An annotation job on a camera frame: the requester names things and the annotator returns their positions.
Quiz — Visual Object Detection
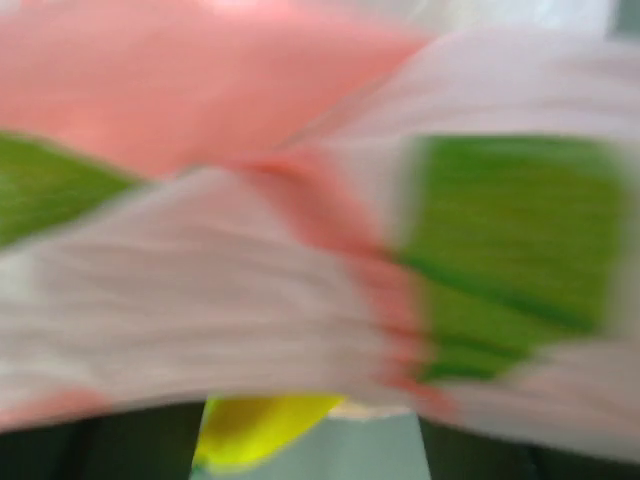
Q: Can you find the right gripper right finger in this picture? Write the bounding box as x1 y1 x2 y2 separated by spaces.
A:
419 419 639 480

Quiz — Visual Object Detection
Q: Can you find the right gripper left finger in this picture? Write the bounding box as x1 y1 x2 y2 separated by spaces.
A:
1 403 204 480

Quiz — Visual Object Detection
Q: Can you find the yellow banana bunch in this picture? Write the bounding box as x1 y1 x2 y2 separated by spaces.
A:
192 395 344 474

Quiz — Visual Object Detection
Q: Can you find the pink plastic bag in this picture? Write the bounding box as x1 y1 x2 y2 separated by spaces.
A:
1 1 639 463

